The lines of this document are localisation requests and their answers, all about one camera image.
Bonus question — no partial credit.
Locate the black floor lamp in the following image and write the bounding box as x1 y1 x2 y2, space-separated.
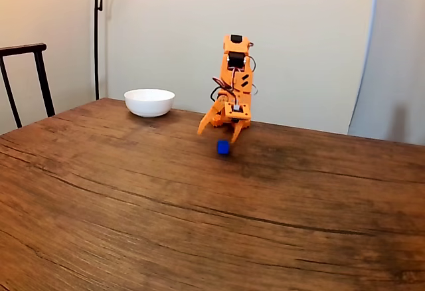
94 0 149 101

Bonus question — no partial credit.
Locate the pale grey curtain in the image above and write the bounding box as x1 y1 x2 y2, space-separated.
347 0 425 147

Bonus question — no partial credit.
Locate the black cable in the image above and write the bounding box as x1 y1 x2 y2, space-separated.
209 86 224 104

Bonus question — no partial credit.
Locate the white bowl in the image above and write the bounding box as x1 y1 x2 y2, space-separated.
124 88 176 118

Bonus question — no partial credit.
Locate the black wooden chair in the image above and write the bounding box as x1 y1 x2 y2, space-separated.
0 43 56 129

